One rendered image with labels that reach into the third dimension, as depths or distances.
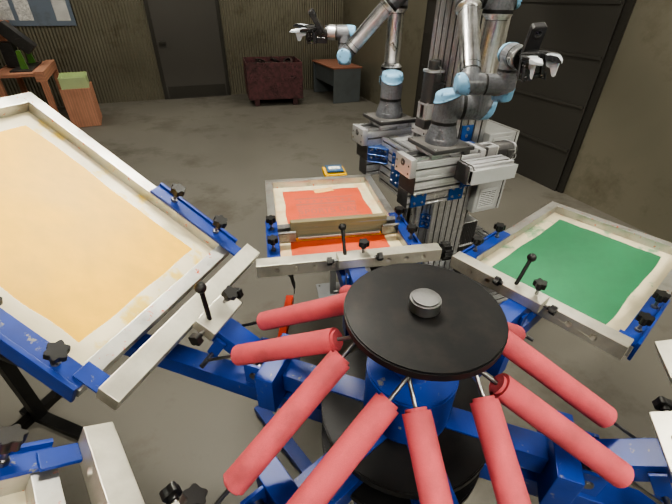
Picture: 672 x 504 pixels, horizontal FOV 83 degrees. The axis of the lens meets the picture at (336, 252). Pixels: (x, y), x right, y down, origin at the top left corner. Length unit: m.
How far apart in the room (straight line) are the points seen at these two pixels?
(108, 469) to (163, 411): 1.53
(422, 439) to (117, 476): 0.50
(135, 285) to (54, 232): 0.24
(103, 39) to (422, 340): 8.74
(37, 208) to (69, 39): 7.96
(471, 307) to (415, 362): 0.19
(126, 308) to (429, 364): 0.76
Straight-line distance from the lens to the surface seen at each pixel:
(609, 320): 1.54
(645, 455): 1.02
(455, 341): 0.71
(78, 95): 7.56
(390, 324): 0.72
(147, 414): 2.36
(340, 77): 8.31
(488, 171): 1.93
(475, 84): 1.58
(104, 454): 0.84
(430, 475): 0.69
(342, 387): 0.99
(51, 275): 1.15
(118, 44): 9.08
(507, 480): 0.74
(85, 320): 1.08
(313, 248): 1.57
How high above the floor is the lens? 1.82
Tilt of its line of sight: 34 degrees down
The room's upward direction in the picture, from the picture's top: 1 degrees clockwise
